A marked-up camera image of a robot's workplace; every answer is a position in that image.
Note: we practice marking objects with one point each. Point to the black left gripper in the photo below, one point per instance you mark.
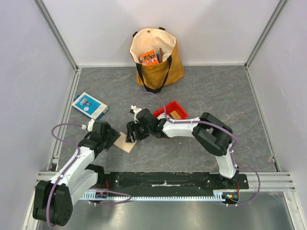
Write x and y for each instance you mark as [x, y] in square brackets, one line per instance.
[113, 136]

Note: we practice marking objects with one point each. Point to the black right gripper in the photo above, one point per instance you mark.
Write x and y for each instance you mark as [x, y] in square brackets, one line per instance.
[134, 131]

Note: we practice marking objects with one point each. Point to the beige leather card holder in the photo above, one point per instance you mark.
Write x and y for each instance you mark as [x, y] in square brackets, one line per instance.
[122, 144]

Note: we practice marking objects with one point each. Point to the red plastic bin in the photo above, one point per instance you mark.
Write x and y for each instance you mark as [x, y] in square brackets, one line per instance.
[173, 111]

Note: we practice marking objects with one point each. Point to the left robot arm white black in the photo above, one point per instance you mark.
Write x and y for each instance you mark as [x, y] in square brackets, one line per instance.
[55, 198]

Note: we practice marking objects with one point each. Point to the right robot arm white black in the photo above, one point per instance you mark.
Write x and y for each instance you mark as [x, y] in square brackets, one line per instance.
[216, 137]

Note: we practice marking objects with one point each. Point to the blue razor package box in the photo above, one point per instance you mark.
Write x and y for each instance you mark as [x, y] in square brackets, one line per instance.
[89, 106]

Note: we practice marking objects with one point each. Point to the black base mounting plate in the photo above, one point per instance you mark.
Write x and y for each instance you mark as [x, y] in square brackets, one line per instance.
[169, 183]

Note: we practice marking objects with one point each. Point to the mustard canvas tote bag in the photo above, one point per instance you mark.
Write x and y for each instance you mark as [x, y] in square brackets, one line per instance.
[154, 77]

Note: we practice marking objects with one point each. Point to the orange snack box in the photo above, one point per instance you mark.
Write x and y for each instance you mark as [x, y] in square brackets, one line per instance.
[149, 58]

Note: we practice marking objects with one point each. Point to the brown item in bag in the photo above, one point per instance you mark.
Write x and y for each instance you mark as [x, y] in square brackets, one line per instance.
[160, 55]

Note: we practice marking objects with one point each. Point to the white item in bag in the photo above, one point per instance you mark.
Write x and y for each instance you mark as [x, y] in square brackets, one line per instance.
[165, 56]

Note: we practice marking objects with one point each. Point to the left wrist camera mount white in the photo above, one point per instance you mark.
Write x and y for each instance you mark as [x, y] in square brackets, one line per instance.
[88, 126]

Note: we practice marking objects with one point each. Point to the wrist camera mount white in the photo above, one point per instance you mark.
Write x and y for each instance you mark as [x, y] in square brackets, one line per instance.
[88, 126]
[135, 110]

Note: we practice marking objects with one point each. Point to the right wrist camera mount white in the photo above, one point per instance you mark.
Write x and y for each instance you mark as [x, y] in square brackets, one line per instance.
[135, 110]

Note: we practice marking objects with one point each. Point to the white cable duct rail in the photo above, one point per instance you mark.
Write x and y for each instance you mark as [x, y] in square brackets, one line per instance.
[93, 195]

